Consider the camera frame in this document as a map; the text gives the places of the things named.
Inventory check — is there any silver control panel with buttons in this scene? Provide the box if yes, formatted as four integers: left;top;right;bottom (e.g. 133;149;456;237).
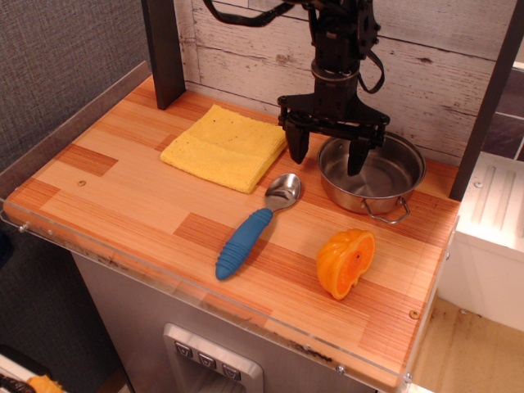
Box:
163;323;264;393

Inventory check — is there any orange plastic pumpkin half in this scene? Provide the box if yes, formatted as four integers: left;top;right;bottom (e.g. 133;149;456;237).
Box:
316;229;376;300

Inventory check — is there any orange toy bottom left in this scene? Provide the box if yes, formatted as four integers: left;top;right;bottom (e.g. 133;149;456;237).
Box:
1;374;65;393

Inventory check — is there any clear acrylic left guard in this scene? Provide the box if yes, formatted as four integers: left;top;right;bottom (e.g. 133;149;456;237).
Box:
0;61;149;197

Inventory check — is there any yellow folded cloth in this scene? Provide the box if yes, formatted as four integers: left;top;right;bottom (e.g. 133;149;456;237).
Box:
160;105;287;194

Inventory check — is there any dark right vertical post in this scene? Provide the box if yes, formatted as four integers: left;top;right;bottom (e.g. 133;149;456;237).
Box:
449;0;523;201

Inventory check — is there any stainless steel pot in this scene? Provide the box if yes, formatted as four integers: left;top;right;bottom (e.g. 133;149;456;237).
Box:
317;133;427;224

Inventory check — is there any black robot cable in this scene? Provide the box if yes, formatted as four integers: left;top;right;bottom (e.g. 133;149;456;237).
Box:
202;0;386;95

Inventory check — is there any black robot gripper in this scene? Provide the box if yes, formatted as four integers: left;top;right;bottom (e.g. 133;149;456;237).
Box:
278;76;389;176

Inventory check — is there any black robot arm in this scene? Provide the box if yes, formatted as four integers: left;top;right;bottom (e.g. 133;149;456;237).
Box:
278;1;390;176

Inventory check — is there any dark vertical post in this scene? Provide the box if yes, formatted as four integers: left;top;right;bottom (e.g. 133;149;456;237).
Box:
449;0;523;201
141;0;186;110

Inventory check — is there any blue handled metal spoon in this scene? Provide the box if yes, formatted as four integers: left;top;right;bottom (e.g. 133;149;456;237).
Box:
215;174;301;281

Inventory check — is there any dark left vertical post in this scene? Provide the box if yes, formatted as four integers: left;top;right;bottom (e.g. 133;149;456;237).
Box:
141;0;186;110

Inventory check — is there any grey metal cabinet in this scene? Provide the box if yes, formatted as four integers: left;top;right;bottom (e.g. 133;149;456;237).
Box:
74;255;372;392

